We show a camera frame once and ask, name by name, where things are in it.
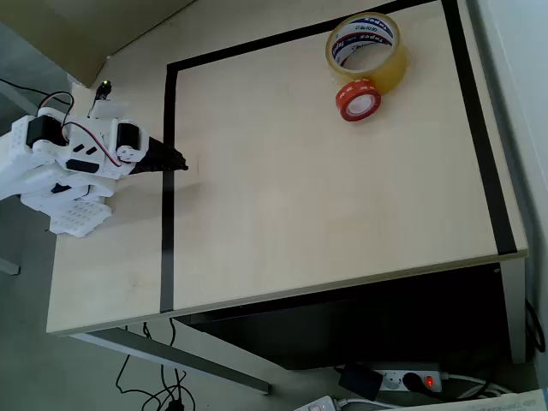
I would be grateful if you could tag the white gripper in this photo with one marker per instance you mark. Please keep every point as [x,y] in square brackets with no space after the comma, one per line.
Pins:
[147,159]

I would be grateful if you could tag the red tape roll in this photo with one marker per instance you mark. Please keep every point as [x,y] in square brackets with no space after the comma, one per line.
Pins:
[357,87]

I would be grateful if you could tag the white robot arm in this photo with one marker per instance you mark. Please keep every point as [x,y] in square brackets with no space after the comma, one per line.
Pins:
[17,141]

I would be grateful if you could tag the large yellow tape roll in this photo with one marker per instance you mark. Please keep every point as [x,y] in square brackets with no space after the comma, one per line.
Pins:
[391,73]

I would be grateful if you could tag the brown cardboard box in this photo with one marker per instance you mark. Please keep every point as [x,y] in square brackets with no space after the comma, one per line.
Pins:
[64,38]

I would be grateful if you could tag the grey furniture leg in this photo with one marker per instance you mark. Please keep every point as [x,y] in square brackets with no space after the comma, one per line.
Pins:
[8,266]

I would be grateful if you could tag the grey slanted table leg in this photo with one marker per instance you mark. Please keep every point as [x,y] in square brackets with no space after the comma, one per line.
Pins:
[180,359]

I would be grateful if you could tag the white power strip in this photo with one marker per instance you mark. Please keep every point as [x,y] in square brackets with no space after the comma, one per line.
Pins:
[317,404]

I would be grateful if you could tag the black power adapter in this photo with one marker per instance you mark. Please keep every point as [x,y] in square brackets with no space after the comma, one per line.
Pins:
[359,381]

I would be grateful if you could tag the grey power strip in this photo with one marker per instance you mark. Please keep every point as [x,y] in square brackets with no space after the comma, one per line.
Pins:
[394,381]

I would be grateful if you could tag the black round plug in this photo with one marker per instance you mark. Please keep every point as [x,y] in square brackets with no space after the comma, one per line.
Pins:
[413,382]

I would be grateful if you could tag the grey upright table leg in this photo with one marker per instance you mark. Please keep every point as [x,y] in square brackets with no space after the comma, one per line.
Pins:
[516,312]

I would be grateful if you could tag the printed paper sheet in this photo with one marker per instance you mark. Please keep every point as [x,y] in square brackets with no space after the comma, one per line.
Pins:
[492,402]

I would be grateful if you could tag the small camera with green light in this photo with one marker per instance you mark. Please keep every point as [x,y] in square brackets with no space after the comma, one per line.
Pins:
[105,107]

